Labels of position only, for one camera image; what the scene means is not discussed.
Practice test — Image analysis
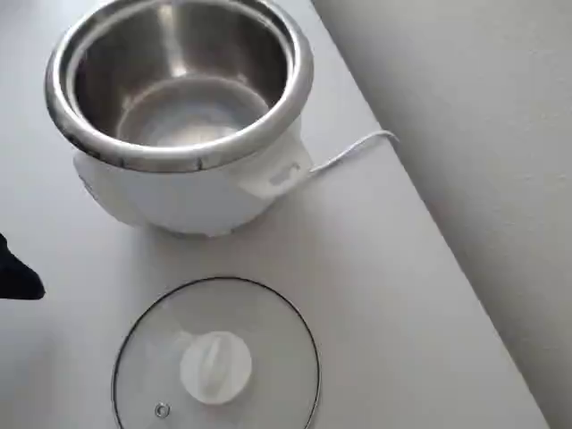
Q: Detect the stainless steel inner pot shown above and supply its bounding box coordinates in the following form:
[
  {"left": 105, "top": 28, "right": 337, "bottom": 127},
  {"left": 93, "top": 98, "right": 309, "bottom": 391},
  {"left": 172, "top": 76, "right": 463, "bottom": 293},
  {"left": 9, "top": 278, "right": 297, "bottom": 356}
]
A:
[{"left": 64, "top": 0, "right": 299, "bottom": 152}]

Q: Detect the glass lid with white knob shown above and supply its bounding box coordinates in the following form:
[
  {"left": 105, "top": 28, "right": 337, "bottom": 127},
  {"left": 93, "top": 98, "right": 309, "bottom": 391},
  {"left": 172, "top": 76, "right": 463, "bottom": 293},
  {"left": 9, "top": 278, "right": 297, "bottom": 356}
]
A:
[{"left": 111, "top": 276, "right": 323, "bottom": 429}]

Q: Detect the white round container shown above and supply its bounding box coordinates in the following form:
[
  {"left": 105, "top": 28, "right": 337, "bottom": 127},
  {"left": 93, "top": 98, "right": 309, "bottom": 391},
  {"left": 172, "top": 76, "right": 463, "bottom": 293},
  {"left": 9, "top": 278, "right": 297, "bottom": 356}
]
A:
[{"left": 44, "top": 0, "right": 315, "bottom": 239}]

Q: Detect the white power cable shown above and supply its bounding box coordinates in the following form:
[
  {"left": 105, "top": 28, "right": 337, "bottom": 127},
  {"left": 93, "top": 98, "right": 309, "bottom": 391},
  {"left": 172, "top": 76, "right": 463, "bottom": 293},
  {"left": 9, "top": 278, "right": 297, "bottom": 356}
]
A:
[{"left": 309, "top": 129, "right": 401, "bottom": 176}]

